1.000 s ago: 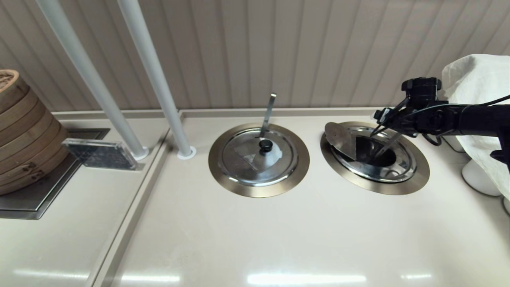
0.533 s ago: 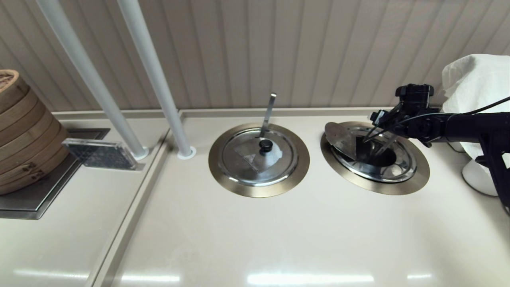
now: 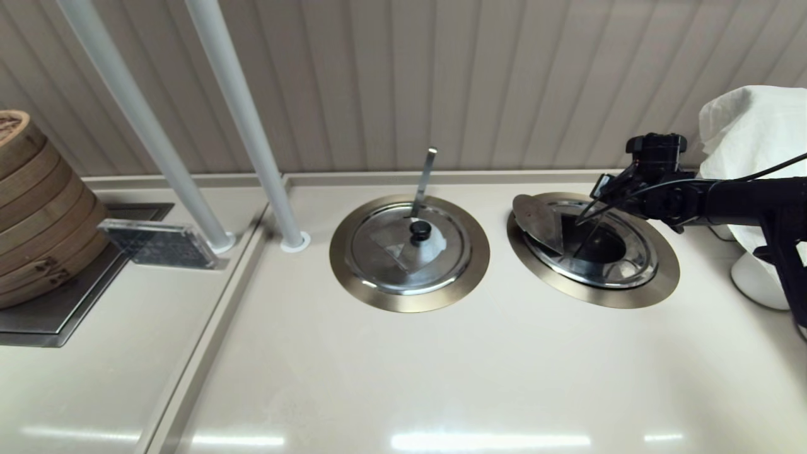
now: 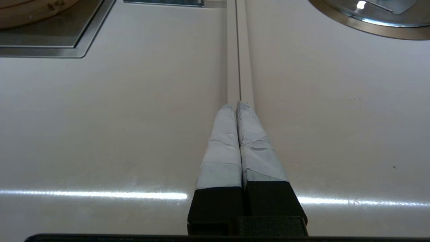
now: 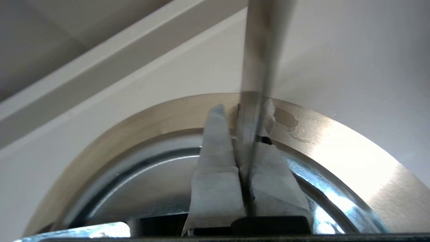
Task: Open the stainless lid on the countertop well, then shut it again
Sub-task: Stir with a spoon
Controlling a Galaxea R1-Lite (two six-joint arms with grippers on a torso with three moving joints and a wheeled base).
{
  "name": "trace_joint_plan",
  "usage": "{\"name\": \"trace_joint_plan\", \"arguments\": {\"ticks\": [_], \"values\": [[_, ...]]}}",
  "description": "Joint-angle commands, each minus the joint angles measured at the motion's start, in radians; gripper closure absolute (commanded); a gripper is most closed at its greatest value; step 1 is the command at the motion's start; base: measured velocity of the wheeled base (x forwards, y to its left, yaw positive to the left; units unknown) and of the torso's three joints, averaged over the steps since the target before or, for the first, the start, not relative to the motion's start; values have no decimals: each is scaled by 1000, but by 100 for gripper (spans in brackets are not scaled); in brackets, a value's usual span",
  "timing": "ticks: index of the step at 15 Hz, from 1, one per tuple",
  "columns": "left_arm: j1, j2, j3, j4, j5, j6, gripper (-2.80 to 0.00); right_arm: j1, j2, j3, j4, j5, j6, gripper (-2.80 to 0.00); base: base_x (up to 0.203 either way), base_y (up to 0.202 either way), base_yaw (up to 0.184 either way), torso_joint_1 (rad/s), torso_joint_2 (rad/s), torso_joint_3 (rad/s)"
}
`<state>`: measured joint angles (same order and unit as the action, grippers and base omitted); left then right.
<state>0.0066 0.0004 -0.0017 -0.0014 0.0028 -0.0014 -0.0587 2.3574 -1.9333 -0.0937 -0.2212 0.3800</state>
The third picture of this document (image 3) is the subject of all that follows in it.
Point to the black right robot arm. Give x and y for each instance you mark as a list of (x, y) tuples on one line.
[(744, 202)]

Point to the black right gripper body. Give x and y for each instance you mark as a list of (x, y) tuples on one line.
[(659, 161)]

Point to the clear acrylic sign holder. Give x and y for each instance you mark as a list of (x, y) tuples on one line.
[(157, 244)]

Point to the white metal pole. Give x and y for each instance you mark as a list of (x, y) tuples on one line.
[(242, 107), (138, 107)]

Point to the sunken steel pot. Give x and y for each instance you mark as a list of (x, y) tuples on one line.
[(608, 249)]

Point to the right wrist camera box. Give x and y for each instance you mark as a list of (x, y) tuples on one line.
[(600, 186)]

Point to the bamboo steamer stack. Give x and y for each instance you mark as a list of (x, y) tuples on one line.
[(38, 221)]

